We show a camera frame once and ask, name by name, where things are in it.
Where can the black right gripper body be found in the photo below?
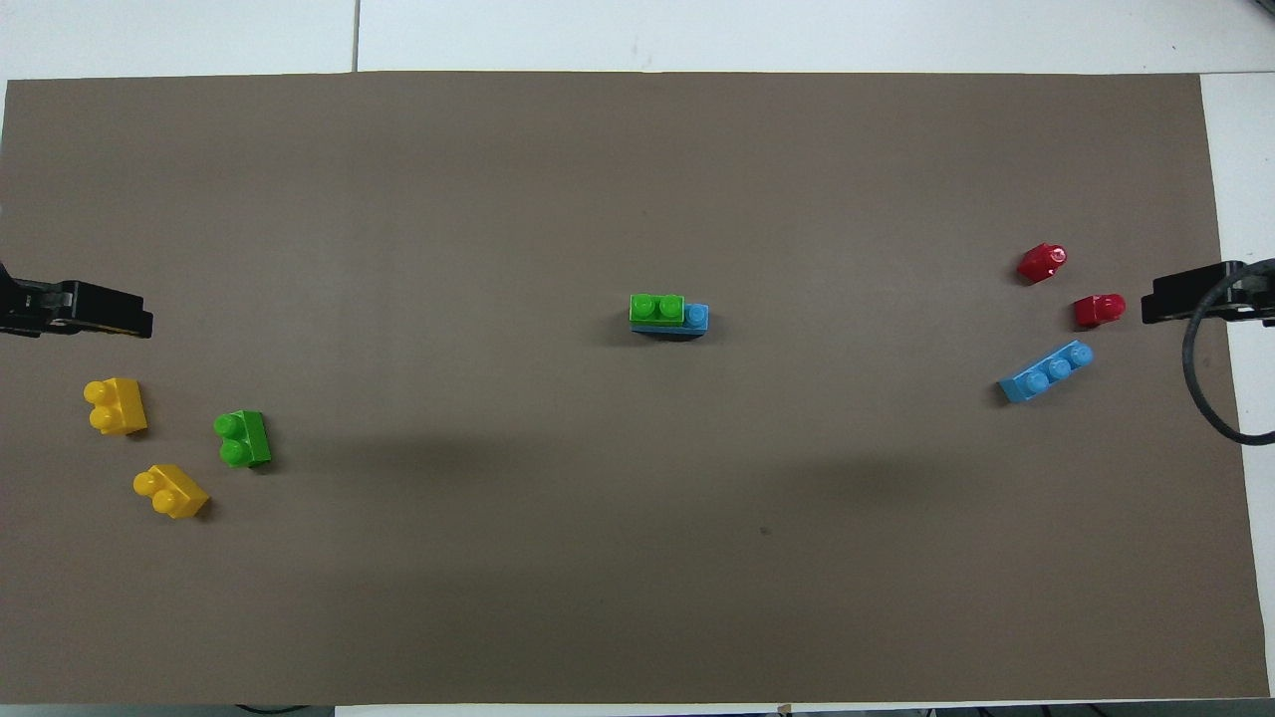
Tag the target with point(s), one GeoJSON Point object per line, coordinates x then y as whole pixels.
{"type": "Point", "coordinates": [1260, 294]}

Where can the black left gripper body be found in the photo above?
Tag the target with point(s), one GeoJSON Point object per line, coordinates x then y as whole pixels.
{"type": "Point", "coordinates": [30, 304]}

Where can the blue three-stud block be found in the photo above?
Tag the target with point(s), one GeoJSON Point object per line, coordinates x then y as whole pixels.
{"type": "Point", "coordinates": [1041, 380]}
{"type": "Point", "coordinates": [697, 318]}

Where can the green two-stud block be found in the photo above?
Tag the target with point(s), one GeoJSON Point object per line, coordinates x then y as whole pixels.
{"type": "Point", "coordinates": [249, 438]}
{"type": "Point", "coordinates": [657, 309]}

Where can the yellow two-stud block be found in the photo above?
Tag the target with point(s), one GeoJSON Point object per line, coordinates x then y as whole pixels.
{"type": "Point", "coordinates": [174, 491]}
{"type": "Point", "coordinates": [120, 403]}

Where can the red single-stud block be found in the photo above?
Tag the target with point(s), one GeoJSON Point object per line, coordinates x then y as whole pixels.
{"type": "Point", "coordinates": [1038, 264]}
{"type": "Point", "coordinates": [1096, 311]}

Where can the brown table mat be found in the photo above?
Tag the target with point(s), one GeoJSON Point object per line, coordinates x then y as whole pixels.
{"type": "Point", "coordinates": [598, 548]}

